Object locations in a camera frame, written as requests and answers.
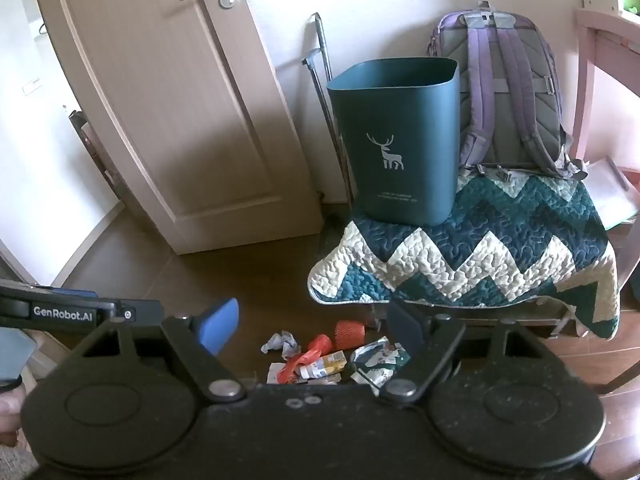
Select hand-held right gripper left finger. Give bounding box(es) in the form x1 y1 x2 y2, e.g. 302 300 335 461
67 298 249 404

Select teal bin with deer print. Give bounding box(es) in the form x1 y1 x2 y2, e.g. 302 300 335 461
326 57 461 227

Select orange foam net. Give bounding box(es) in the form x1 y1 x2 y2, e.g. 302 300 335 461
333 320 367 351

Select green white wrapper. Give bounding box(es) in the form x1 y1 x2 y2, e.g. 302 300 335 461
348 336 412 392

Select folded metal frame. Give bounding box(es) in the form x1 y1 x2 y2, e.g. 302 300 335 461
301 11 357 211

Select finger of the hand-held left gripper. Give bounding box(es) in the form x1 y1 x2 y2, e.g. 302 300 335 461
0 298 164 334
0 282 99 302

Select zigzag quilted blanket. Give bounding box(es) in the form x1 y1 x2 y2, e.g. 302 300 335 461
306 162 622 339

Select purple grey backpack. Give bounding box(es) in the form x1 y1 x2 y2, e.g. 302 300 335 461
427 1 588 181

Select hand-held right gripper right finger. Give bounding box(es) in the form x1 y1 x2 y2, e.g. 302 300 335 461
377 300 551 404

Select yellow white snack packet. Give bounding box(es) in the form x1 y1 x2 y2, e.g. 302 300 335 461
299 350 347 380

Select person's left hand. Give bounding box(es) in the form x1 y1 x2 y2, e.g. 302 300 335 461
0 389 26 435

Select red plastic bag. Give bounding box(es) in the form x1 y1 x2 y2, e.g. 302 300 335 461
277 333 334 384

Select beige wooden door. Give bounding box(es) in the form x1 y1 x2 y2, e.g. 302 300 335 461
27 0 326 256

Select white paper sheets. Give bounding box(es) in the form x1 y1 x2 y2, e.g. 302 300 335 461
580 156 640 232

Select white paper ball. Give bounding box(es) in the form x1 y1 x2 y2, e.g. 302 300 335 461
260 330 302 359

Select dark metal strip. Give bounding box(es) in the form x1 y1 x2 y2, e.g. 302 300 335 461
67 109 124 207

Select pink wooden furniture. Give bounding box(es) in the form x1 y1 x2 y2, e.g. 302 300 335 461
570 7 640 181

